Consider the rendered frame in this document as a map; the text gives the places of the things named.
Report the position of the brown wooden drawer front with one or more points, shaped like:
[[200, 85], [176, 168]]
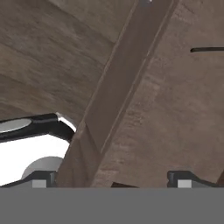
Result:
[[163, 110]]

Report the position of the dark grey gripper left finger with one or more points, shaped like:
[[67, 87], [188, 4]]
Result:
[[40, 178]]

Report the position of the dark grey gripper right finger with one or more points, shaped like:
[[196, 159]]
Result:
[[182, 178]]

